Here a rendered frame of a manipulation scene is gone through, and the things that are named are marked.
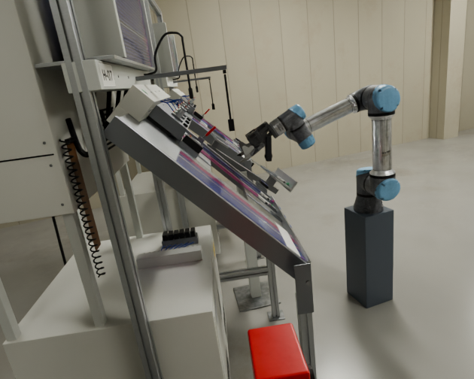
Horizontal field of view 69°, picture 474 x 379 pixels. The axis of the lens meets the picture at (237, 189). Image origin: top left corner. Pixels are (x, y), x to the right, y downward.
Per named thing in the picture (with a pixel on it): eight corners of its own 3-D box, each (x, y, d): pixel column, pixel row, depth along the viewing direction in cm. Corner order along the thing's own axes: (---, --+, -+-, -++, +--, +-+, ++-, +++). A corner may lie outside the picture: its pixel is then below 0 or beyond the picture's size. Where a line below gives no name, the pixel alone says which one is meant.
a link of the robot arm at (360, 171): (372, 186, 190) (372, 162, 186) (386, 193, 177) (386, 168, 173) (351, 189, 188) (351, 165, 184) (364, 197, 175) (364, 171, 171)
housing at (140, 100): (151, 121, 155) (171, 96, 153) (127, 137, 109) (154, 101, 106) (136, 109, 153) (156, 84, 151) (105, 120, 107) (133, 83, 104)
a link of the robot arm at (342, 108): (367, 80, 172) (279, 123, 171) (379, 80, 161) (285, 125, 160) (374, 102, 175) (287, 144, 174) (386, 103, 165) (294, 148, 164)
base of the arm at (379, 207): (370, 201, 195) (370, 185, 192) (390, 209, 181) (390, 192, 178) (347, 207, 191) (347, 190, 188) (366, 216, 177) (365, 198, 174)
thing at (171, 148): (203, 159, 162) (210, 150, 161) (201, 206, 99) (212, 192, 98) (145, 113, 154) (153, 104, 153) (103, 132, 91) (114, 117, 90)
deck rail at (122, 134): (296, 277, 109) (309, 264, 108) (297, 281, 107) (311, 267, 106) (103, 133, 91) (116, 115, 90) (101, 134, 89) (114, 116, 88)
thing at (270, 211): (265, 201, 171) (269, 197, 171) (299, 270, 108) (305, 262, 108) (235, 178, 166) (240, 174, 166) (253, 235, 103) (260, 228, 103)
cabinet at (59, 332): (227, 325, 193) (211, 224, 174) (238, 453, 126) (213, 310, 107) (110, 344, 190) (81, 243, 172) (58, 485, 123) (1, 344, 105)
